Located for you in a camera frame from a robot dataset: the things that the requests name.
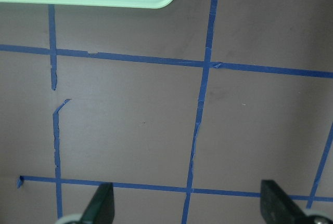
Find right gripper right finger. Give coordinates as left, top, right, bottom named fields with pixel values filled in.
left=260, top=180, right=332, bottom=224

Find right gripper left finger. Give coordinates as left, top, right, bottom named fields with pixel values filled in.
left=56, top=182, right=116, bottom=224

